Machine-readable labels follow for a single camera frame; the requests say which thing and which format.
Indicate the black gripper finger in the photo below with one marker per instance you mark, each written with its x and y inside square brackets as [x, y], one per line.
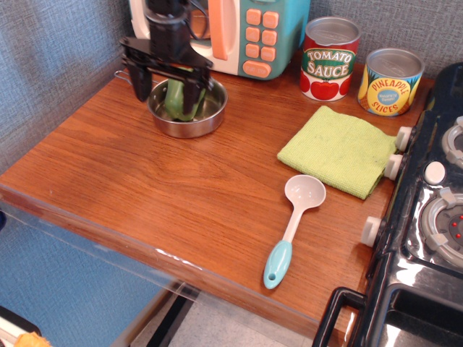
[193, 92]
[141, 81]

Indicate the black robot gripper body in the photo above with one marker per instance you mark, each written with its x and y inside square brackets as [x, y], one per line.
[168, 51]

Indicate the green toy bell pepper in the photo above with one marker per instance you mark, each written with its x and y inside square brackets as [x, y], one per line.
[174, 102]

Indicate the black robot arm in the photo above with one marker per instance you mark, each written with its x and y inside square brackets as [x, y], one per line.
[168, 7]

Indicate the silver metal bowl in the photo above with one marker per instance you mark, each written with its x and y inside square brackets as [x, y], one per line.
[209, 117]

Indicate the teal toy microwave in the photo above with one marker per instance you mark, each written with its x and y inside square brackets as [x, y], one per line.
[254, 39]

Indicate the tomato sauce can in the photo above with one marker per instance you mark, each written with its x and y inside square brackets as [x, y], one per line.
[328, 55]

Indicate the green folded cloth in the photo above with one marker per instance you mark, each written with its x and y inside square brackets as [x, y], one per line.
[342, 151]

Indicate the pineapple slices can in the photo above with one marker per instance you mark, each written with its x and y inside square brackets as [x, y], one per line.
[389, 82]

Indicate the orange object at corner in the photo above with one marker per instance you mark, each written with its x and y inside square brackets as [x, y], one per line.
[31, 340]

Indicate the black toy stove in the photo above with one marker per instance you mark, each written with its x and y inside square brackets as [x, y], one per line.
[414, 291]

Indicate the white spoon teal handle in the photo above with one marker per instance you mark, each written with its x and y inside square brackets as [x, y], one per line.
[304, 192]

